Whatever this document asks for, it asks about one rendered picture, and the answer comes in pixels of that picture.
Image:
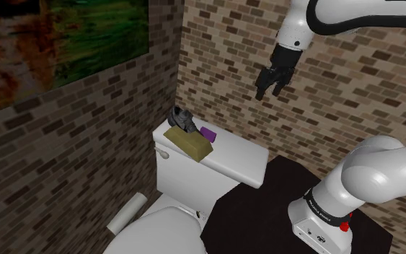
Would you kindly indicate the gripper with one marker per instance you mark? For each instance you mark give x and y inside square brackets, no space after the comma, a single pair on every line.
[283,59]

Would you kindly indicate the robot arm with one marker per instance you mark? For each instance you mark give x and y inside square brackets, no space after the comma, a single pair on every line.
[375,176]

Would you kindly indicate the purple cylinder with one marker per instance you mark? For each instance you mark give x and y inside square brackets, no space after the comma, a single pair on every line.
[208,134]

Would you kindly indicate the dark grey figure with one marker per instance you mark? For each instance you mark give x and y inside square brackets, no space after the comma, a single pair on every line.
[182,120]

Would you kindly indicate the olive green box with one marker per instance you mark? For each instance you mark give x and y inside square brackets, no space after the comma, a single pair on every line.
[188,143]

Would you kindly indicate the white toilet paper roll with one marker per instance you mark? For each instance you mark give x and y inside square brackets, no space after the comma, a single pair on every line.
[127,213]

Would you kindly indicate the green and brown wall picture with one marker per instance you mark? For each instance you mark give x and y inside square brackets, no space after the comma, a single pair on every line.
[48,45]

